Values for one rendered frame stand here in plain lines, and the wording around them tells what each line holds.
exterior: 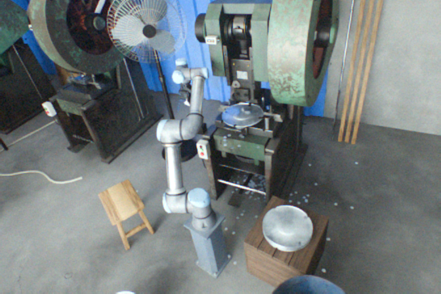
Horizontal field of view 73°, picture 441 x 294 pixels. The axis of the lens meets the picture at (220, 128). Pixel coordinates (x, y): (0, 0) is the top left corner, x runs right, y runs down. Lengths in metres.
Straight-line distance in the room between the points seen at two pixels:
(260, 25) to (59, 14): 1.48
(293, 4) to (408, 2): 1.62
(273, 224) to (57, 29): 2.00
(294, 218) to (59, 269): 1.71
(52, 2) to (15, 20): 1.90
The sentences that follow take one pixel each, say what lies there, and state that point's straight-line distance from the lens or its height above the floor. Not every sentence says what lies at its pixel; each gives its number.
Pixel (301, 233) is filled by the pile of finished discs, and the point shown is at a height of 0.39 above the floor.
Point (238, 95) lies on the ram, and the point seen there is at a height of 0.93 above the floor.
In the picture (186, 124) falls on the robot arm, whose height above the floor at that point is 1.04.
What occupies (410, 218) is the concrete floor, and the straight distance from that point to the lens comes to 2.62.
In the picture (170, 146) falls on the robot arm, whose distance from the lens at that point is 1.64.
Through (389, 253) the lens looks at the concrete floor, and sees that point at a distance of 2.39.
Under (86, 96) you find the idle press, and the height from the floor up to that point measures 0.67.
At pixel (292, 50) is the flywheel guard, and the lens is 1.42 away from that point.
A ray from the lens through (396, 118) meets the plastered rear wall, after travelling 3.37.
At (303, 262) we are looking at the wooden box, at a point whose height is 0.35.
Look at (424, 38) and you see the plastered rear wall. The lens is 3.02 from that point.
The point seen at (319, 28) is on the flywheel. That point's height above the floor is 1.38.
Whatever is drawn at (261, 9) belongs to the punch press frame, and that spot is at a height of 1.48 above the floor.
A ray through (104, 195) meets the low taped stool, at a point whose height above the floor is 0.33.
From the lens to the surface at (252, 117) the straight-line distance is 2.02.
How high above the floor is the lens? 1.92
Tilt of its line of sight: 36 degrees down
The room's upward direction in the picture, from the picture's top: 8 degrees counter-clockwise
